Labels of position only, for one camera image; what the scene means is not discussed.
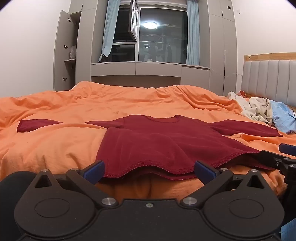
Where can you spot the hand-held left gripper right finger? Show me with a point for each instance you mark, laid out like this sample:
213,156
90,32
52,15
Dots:
205,172

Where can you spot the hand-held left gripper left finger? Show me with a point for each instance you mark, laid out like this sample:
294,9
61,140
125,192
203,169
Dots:
93,172

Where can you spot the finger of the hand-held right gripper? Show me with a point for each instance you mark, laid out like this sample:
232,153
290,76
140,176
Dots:
288,148
269,157

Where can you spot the dark red long-sleeve shirt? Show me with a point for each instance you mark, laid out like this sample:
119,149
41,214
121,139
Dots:
159,143

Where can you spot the cream crumpled clothes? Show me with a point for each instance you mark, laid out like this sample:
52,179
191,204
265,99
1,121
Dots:
254,107

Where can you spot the light blue cloth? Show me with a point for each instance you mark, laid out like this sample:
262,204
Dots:
283,115

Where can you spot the orange blanket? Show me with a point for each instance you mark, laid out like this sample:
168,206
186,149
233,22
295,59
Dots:
69,143

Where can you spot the small pink cloth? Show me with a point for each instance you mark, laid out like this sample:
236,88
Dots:
242,93

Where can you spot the grey padded wooden headboard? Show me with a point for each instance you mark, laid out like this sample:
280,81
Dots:
268,76

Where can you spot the white plastic bag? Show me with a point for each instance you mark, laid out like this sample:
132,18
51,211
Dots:
72,52

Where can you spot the grey built-in wardrobe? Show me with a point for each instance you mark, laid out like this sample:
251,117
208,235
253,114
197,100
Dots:
217,46

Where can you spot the open grey wardrobe door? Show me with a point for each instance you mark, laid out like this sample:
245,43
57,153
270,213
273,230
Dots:
60,51

